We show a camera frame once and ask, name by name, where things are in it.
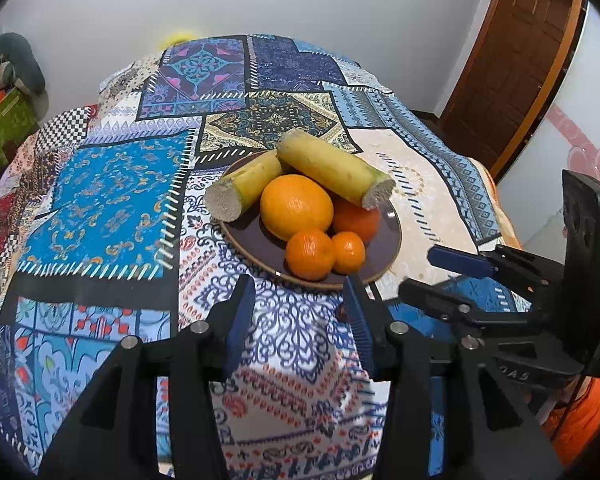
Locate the long sugarcane piece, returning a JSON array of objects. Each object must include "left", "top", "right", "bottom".
[{"left": 276, "top": 128, "right": 397, "bottom": 210}]

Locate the short sugarcane piece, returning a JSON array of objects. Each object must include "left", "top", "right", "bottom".
[{"left": 204, "top": 150, "right": 290, "bottom": 222}]

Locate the large yellowish orange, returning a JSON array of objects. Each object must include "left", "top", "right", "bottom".
[{"left": 260, "top": 174, "right": 335, "bottom": 242}]

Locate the yellow fluffy item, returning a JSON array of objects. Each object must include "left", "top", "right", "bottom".
[{"left": 157, "top": 30, "right": 201, "bottom": 49}]

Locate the small tangerine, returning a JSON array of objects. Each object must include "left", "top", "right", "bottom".
[
  {"left": 285, "top": 229, "right": 337, "bottom": 281},
  {"left": 331, "top": 231, "right": 367, "bottom": 275}
]

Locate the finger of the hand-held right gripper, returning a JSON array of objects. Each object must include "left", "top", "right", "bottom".
[
  {"left": 427, "top": 245, "right": 565, "bottom": 302},
  {"left": 399, "top": 280, "right": 487, "bottom": 329}
]

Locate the large orange with sticker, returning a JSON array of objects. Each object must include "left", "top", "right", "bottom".
[{"left": 331, "top": 197, "right": 382, "bottom": 241}]

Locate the grey plush pillow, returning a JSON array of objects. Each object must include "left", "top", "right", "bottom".
[{"left": 0, "top": 32, "right": 48, "bottom": 96}]

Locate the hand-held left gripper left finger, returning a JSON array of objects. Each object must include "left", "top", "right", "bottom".
[{"left": 39, "top": 275, "right": 257, "bottom": 480}]

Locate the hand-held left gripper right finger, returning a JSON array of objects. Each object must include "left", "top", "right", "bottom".
[{"left": 342, "top": 276, "right": 566, "bottom": 480}]

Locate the dark brown round plate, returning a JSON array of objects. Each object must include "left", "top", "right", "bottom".
[{"left": 220, "top": 152, "right": 402, "bottom": 288}]

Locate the brown wooden door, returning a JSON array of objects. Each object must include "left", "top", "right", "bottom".
[{"left": 437, "top": 0, "right": 583, "bottom": 171}]

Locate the white heart-print sliding door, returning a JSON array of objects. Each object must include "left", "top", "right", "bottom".
[{"left": 495, "top": 0, "right": 600, "bottom": 261}]

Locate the patchwork printed blanket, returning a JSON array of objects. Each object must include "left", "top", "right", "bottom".
[{"left": 0, "top": 35, "right": 526, "bottom": 480}]

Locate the green patterned bag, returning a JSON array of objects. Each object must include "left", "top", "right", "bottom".
[{"left": 0, "top": 87, "right": 41, "bottom": 181}]

